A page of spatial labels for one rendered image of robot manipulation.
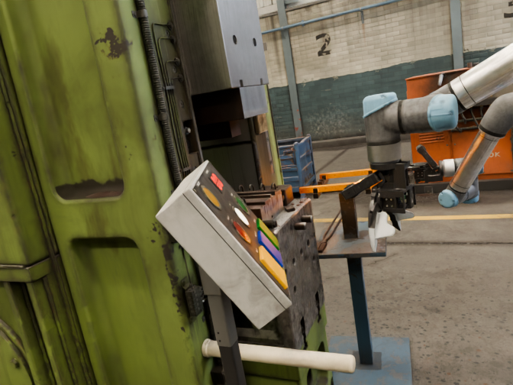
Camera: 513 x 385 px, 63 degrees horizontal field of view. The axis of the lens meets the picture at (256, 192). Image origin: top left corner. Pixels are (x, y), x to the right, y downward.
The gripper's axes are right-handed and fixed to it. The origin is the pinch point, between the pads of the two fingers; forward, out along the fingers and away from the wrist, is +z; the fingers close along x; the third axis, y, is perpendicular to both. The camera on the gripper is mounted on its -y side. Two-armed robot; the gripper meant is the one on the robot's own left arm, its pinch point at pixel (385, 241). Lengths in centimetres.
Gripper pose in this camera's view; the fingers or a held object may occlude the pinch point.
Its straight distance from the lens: 109.4
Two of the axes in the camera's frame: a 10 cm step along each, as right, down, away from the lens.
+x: 6.3, -2.7, 7.2
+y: 7.6, 0.2, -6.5
